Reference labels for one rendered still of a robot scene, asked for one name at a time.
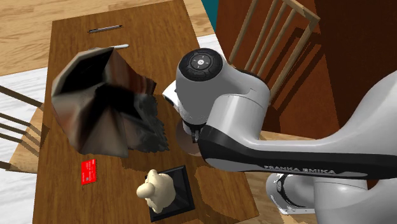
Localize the brown round bowl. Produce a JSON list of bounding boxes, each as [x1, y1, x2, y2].
[[174, 120, 203, 157]]

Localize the light wooden slat-back chair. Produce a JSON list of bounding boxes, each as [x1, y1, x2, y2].
[[228, 0, 321, 224]]

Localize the crumpled brown grey bag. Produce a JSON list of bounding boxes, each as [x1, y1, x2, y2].
[[50, 46, 170, 158]]

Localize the brown wooden table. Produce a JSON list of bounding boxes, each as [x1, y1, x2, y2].
[[32, 0, 260, 224]]

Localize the dark-slatted wooden chair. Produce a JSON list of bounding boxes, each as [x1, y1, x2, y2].
[[0, 85, 45, 174]]

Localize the dark grey pen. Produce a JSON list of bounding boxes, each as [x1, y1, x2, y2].
[[87, 25, 123, 34]]

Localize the red card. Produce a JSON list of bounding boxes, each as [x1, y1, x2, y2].
[[81, 158, 98, 186]]

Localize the cream figure on black base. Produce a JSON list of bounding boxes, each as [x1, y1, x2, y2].
[[136, 165, 197, 223]]

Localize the silver pen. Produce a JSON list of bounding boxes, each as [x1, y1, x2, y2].
[[88, 44, 130, 51]]

